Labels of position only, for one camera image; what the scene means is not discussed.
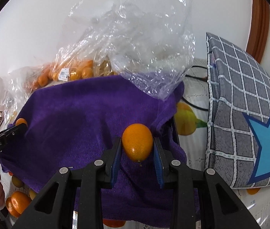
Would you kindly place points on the clear plastic bag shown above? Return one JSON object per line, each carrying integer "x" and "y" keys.
{"x": 148, "y": 42}

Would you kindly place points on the small orange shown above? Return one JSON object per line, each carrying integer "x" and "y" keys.
{"x": 21, "y": 121}

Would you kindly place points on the orange tangerine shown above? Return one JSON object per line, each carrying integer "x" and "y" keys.
{"x": 20, "y": 201}

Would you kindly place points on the bagged oranges with label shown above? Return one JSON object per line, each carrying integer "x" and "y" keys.
{"x": 70, "y": 70}

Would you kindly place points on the clear bag of small fruit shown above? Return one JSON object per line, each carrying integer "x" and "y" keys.
{"x": 15, "y": 89}

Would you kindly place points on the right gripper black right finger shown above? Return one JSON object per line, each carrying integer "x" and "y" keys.
{"x": 199, "y": 195}

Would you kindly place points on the grey checked star cushion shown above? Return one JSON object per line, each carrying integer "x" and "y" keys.
{"x": 238, "y": 128}

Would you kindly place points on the small yellow-green fruit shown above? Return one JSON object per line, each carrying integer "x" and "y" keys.
{"x": 17, "y": 182}

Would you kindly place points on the brown wooden door frame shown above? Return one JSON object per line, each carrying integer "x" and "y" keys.
{"x": 260, "y": 20}

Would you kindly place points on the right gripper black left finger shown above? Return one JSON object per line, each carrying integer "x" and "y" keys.
{"x": 54, "y": 205}

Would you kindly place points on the small orange kumquat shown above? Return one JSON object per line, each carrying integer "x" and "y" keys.
{"x": 137, "y": 142}

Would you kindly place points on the purple towel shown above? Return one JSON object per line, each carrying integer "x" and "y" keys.
{"x": 72, "y": 124}

